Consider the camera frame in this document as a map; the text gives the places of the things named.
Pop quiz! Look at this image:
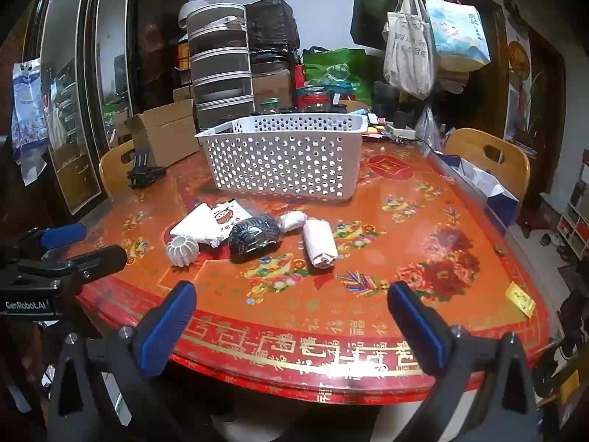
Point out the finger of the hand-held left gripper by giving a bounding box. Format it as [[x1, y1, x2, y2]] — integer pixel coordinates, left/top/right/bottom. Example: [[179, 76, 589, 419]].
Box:
[[14, 223, 88, 259], [21, 245, 128, 286]]

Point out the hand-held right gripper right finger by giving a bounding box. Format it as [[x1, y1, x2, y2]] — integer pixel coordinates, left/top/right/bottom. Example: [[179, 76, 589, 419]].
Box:
[[387, 280, 540, 442]]

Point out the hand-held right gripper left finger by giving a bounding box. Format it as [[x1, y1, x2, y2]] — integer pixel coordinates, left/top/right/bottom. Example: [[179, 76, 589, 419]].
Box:
[[48, 280, 198, 442]]

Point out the white ribbed ball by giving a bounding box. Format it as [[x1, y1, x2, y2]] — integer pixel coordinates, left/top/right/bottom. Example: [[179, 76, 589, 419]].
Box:
[[166, 235, 200, 268]]

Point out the pink tube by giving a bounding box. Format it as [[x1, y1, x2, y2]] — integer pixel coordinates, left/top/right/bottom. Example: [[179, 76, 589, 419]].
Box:
[[302, 220, 338, 269]]

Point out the small white cloth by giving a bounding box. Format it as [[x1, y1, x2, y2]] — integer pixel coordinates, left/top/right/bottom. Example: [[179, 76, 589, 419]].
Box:
[[278, 212, 309, 233]]

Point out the white perforated plastic basket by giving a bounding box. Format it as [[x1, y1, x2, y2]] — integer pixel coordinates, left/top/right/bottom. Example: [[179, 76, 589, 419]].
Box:
[[194, 113, 369, 202]]

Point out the black clamp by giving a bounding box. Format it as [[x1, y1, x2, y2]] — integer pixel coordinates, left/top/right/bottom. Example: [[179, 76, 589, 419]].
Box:
[[127, 140, 167, 189]]

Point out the yellow card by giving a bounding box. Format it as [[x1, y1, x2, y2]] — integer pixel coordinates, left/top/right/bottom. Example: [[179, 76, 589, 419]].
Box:
[[505, 284, 537, 318]]

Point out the hanging printed plastic bag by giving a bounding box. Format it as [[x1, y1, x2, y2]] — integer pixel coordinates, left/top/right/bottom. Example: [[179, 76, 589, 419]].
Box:
[[11, 60, 49, 166]]

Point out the open cardboard box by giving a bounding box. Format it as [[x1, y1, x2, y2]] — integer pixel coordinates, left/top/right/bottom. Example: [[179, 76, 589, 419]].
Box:
[[123, 99, 201, 169]]

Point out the blue and white paper bag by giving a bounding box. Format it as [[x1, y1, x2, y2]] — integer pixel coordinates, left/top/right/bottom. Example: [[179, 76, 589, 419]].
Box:
[[435, 152, 520, 226]]

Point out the shelf of colourful boxes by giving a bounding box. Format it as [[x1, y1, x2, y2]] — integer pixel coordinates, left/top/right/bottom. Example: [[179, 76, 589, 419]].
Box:
[[554, 179, 589, 263]]

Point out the white power strip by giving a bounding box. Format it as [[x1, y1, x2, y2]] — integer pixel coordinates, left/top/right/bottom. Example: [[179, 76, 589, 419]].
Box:
[[384, 122, 417, 141]]

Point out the clear plastic bag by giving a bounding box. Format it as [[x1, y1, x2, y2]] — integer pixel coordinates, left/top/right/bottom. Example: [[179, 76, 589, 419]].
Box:
[[414, 104, 445, 152]]

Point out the dark mirrored wardrobe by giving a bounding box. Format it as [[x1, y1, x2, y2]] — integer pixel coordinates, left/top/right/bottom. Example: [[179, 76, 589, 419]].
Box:
[[28, 0, 194, 215]]

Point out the small cardboard box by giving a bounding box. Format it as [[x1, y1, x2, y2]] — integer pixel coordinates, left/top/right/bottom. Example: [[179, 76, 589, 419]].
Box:
[[251, 69, 295, 111]]

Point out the red-lid glass jar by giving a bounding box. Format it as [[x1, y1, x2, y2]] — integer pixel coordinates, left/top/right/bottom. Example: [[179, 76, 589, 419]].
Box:
[[297, 85, 332, 113]]

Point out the white bowl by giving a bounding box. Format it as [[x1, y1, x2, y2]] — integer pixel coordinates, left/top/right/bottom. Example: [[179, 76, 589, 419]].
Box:
[[179, 1, 212, 28]]

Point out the green shopping bag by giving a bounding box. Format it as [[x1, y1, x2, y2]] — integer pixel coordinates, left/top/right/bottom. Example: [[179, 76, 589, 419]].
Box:
[[303, 47, 382, 106]]

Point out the beige canvas tote bag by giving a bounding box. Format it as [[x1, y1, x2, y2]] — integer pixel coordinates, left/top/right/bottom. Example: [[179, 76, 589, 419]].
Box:
[[383, 0, 438, 99]]

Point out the blue printed tote bag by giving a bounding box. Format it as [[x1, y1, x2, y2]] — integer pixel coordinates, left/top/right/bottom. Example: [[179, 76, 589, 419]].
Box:
[[423, 0, 491, 72]]

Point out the wall poster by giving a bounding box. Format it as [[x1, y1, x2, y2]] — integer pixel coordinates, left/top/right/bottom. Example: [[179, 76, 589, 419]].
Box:
[[504, 0, 537, 148]]

